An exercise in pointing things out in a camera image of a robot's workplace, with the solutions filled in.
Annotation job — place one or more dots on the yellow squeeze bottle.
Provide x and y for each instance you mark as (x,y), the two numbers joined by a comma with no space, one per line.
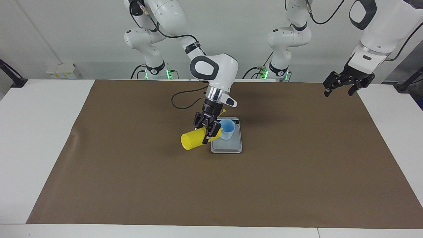
(193,140)

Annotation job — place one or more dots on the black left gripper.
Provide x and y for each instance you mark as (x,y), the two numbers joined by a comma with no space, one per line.
(357,74)

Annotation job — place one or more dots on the silver digital kitchen scale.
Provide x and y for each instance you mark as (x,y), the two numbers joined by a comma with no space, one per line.
(228,147)

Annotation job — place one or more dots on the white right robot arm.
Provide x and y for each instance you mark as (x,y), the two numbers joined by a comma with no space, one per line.
(221,71)

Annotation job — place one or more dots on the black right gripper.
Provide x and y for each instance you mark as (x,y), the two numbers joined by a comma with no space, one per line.
(210,114)

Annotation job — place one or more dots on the light blue plastic cup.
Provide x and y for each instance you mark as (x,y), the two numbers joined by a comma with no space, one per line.
(228,130)

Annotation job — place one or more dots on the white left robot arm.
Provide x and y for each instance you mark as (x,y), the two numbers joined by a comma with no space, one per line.
(380,19)

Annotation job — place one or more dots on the white wall outlet box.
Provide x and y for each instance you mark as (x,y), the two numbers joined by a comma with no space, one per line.
(61,71)

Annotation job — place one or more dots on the brown paper table mat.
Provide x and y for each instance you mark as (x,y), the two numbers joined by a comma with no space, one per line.
(198,185)

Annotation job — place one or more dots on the black clamp stand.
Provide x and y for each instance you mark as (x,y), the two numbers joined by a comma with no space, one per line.
(404,86)
(18,82)

